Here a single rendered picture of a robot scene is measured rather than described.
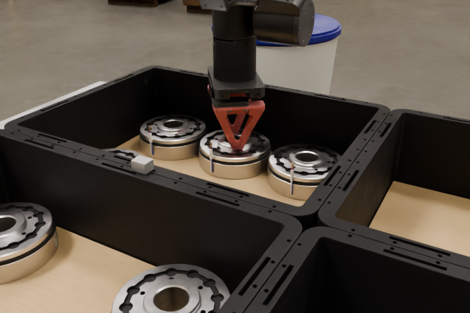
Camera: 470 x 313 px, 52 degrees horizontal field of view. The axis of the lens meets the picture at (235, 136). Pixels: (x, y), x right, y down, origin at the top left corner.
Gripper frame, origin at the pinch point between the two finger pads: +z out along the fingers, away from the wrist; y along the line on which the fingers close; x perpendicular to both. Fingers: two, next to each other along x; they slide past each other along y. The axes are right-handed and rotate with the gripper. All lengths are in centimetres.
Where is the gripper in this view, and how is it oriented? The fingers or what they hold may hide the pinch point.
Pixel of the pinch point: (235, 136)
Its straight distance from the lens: 69.4
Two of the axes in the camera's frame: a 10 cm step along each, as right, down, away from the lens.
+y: -1.4, -4.3, 8.9
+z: 0.0, 9.0, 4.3
